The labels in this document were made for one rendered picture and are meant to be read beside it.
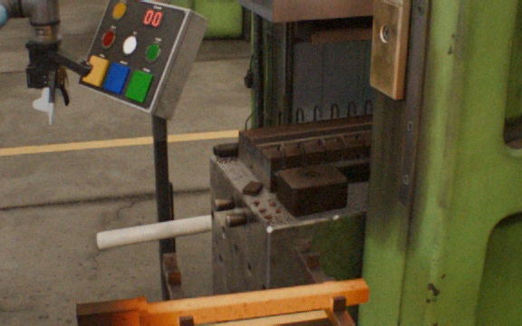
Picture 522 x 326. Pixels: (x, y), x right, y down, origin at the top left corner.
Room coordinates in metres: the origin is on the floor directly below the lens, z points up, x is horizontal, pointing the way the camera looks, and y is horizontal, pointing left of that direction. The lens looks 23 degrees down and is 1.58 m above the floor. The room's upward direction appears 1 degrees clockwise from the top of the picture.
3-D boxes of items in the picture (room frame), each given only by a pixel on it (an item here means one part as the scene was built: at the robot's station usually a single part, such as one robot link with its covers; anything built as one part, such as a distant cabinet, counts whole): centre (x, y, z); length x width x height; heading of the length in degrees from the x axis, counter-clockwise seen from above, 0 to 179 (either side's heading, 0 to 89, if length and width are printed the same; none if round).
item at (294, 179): (1.34, -0.10, 0.95); 0.12 x 0.08 x 0.06; 111
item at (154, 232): (1.77, 0.23, 0.62); 0.44 x 0.05 x 0.05; 111
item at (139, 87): (1.82, 0.31, 1.01); 0.07 x 0.05 x 0.07; 46
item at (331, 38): (1.55, -0.22, 1.24); 0.30 x 0.07 x 0.06; 111
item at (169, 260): (0.97, 0.03, 1.01); 0.23 x 0.06 x 0.02; 104
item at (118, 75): (1.89, 0.39, 1.01); 0.07 x 0.05 x 0.07; 46
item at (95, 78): (1.96, 0.46, 1.01); 0.07 x 0.05 x 0.07; 46
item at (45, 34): (1.79, 0.54, 1.15); 0.08 x 0.08 x 0.05
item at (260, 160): (1.56, -0.18, 0.96); 0.42 x 0.20 x 0.09; 111
